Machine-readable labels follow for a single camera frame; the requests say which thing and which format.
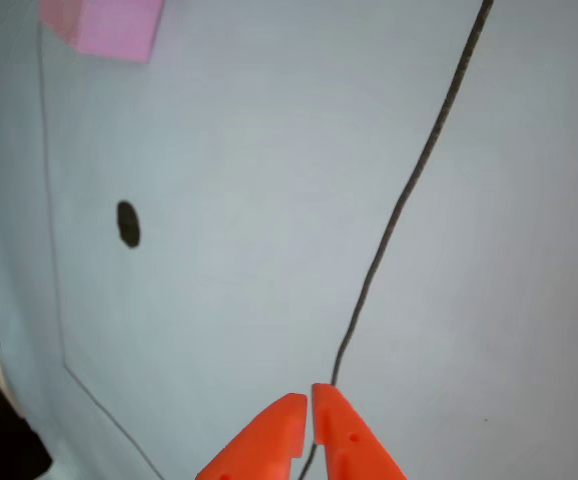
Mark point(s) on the pink foam block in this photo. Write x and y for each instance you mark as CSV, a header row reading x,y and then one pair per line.
x,y
114,30

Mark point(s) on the white paper sheet with lines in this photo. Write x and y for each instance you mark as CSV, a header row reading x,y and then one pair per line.
x,y
269,200

